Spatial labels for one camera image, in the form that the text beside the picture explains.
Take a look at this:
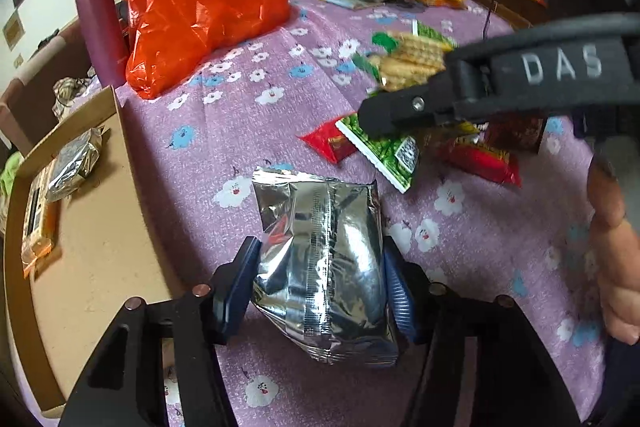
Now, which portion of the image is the cracker packet with orange ends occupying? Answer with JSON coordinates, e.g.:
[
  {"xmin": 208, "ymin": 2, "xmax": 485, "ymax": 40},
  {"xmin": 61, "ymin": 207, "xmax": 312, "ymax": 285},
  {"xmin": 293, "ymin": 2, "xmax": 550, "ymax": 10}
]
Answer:
[{"xmin": 21, "ymin": 157, "xmax": 63, "ymax": 278}]

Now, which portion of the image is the person's right hand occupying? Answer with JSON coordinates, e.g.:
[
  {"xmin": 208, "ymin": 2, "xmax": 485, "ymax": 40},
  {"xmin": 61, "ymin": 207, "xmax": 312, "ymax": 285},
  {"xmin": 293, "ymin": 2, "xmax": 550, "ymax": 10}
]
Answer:
[{"xmin": 587, "ymin": 152, "xmax": 640, "ymax": 345}]

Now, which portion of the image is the large silver foil snack packet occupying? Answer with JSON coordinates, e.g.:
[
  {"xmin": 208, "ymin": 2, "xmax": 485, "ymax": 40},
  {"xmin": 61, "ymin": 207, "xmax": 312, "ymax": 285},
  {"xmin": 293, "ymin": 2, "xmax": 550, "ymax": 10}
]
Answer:
[{"xmin": 251, "ymin": 167, "xmax": 401, "ymax": 365}]

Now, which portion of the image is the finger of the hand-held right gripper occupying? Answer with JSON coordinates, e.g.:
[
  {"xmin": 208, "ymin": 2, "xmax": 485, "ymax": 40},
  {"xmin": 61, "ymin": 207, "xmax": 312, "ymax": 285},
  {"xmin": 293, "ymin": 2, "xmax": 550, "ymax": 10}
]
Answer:
[{"xmin": 357, "ymin": 72, "xmax": 461, "ymax": 138}]

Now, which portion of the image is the brown armchair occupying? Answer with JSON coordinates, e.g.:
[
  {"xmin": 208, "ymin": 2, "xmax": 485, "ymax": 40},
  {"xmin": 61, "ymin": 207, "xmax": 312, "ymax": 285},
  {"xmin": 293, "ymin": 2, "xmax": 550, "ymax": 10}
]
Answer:
[{"xmin": 0, "ymin": 19, "xmax": 96, "ymax": 152}]

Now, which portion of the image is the orange plastic bag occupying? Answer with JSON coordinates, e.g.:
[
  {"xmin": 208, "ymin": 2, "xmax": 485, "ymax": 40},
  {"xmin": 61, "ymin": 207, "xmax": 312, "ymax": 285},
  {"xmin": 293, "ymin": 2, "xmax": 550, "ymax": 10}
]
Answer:
[{"xmin": 109, "ymin": 0, "xmax": 292, "ymax": 100}]

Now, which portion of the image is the bright green cloth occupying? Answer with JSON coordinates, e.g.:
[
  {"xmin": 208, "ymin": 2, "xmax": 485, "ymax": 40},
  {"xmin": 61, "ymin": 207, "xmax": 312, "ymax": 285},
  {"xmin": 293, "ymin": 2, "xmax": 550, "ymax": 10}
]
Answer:
[{"xmin": 0, "ymin": 152, "xmax": 23, "ymax": 202}]

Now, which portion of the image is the purple cylinder bottle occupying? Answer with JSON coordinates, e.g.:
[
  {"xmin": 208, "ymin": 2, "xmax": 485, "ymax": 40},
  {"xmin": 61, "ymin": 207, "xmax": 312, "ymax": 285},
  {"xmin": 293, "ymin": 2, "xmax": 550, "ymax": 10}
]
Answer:
[{"xmin": 72, "ymin": 0, "xmax": 130, "ymax": 88}]

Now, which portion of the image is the cracker packet with green ends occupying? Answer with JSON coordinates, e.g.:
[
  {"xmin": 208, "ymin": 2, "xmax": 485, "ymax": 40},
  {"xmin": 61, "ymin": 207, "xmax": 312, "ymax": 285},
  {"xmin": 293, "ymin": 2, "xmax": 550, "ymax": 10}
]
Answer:
[{"xmin": 352, "ymin": 21, "xmax": 458, "ymax": 94}]

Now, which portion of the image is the green snack packet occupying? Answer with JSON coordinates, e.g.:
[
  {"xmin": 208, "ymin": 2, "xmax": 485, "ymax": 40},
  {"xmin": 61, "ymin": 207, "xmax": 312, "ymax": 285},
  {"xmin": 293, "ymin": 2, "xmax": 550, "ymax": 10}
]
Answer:
[{"xmin": 335, "ymin": 113, "xmax": 422, "ymax": 194}]

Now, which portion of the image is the dark red snack packet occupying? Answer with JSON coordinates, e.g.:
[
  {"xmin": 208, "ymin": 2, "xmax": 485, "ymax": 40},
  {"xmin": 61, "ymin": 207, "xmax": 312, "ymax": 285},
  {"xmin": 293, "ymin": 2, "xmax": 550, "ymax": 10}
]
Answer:
[{"xmin": 480, "ymin": 117, "xmax": 546, "ymax": 154}]

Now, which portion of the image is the small silver foil snack packet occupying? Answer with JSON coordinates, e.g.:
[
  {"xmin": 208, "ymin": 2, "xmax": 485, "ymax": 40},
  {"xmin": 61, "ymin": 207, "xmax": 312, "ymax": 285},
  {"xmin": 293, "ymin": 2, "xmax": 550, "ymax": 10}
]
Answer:
[{"xmin": 46, "ymin": 127, "xmax": 104, "ymax": 202}]

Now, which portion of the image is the small yellow wall plaque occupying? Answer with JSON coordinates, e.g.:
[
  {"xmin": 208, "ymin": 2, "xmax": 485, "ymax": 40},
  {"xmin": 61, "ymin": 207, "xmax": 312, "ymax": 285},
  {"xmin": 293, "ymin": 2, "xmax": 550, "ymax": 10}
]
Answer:
[{"xmin": 2, "ymin": 14, "xmax": 23, "ymax": 50}]

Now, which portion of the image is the leopard print cloth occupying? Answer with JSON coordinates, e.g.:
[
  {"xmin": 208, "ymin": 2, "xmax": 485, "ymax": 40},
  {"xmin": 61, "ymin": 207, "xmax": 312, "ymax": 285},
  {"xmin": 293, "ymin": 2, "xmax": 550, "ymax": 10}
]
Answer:
[{"xmin": 52, "ymin": 77, "xmax": 93, "ymax": 118}]

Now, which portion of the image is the shallow cardboard box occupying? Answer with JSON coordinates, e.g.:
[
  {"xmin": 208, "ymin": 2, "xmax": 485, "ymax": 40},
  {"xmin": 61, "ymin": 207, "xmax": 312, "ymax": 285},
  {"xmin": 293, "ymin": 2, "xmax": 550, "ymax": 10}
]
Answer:
[{"xmin": 4, "ymin": 85, "xmax": 191, "ymax": 412}]

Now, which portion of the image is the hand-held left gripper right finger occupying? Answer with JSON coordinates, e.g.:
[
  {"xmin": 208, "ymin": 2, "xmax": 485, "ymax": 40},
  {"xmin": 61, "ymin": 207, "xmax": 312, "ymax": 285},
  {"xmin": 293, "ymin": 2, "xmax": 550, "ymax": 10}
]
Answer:
[{"xmin": 382, "ymin": 235, "xmax": 583, "ymax": 427}]

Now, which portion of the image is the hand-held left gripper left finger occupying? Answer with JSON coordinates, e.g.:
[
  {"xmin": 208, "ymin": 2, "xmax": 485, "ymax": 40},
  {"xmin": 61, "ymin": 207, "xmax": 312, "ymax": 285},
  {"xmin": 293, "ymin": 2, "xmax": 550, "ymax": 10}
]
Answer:
[{"xmin": 59, "ymin": 235, "xmax": 262, "ymax": 427}]

